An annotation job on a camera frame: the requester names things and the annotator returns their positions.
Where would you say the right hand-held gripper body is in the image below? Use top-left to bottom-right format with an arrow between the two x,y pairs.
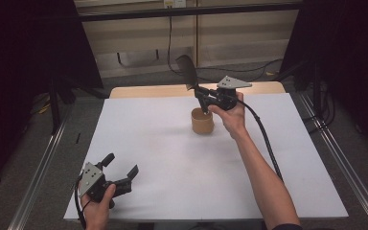
206,75 -> 253,112

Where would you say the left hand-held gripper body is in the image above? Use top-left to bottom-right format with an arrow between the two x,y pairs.
78,162 -> 133,203

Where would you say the tan paper cup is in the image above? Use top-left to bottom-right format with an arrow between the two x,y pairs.
191,107 -> 215,135

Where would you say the black spatula with dark handle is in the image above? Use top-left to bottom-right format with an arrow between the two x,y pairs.
175,54 -> 211,115

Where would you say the person's right hand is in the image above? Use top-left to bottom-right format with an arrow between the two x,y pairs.
208,91 -> 249,141

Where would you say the person's left hand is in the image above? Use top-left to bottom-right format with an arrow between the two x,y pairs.
80,184 -> 117,230

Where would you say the white table sheet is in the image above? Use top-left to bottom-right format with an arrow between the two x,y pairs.
63,93 -> 349,221

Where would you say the wooden table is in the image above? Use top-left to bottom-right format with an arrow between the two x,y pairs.
108,80 -> 286,100

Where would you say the black metal stand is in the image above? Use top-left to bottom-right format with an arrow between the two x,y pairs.
48,63 -> 75,135

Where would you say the black curtain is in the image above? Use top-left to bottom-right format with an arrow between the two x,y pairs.
0,0 -> 104,190
279,0 -> 368,151

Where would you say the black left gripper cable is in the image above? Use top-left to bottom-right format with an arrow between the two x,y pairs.
74,176 -> 89,230

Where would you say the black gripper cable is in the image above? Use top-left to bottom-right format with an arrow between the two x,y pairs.
236,99 -> 285,182
74,176 -> 89,230

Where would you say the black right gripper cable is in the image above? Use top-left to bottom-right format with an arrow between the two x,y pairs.
236,99 -> 285,182

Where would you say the aluminium floor rail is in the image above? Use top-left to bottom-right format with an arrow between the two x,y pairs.
8,104 -> 75,230
296,92 -> 368,230

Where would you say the black power cable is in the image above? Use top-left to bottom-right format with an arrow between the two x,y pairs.
167,14 -> 284,82

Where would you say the white wall power outlet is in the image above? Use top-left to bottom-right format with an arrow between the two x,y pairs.
163,0 -> 187,9

